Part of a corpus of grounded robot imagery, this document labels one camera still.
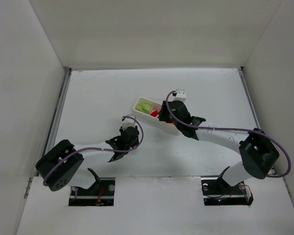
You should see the red lego arch piece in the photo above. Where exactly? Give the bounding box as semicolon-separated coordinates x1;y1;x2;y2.
150;110;159;118

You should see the green lego block large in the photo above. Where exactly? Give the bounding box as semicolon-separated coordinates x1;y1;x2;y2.
136;103;145;112

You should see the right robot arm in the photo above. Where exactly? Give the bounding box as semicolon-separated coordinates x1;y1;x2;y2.
159;100;279;187

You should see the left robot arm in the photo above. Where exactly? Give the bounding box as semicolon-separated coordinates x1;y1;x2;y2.
35;125;143;191

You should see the white three-compartment tray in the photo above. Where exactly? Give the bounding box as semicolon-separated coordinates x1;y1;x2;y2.
132;97;180;135

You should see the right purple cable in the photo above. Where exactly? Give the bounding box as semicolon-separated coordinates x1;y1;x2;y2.
166;90;292;177

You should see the purple cable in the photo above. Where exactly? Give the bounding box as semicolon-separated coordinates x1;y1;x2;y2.
43;116;145;200
166;90;292;177

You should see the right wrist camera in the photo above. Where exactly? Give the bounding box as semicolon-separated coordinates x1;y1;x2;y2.
173;89;187;102

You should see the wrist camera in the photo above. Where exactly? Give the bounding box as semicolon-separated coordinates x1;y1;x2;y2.
173;89;187;102
122;115;135;130

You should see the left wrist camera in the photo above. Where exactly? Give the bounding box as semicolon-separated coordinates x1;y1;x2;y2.
122;115;135;130

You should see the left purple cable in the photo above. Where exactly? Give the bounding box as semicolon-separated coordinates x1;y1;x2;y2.
43;116;145;200

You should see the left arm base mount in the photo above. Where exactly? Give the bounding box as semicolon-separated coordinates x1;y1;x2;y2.
68;168;116;207

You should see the right metal rail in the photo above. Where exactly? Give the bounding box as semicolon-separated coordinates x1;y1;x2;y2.
237;66;270;157

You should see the metal rail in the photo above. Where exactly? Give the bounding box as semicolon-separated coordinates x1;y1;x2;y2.
38;67;72;160
237;66;270;157

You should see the left metal rail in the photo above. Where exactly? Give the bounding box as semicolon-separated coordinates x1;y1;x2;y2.
38;67;72;160

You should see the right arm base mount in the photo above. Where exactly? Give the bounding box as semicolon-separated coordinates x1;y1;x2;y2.
201;167;254;206

